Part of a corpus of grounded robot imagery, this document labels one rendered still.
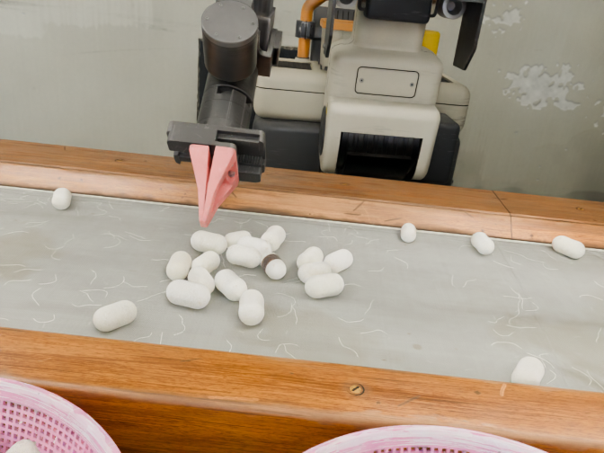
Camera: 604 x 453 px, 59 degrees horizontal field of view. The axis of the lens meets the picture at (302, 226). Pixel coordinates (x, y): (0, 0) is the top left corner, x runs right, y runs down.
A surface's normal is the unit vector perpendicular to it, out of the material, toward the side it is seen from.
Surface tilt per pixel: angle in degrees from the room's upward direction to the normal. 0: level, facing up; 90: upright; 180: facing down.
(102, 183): 45
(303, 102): 90
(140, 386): 0
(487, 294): 0
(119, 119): 90
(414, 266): 0
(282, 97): 90
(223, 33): 41
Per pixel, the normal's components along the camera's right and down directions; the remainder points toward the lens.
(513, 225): 0.03, -0.36
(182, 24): 0.02, 0.42
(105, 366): 0.09, -0.91
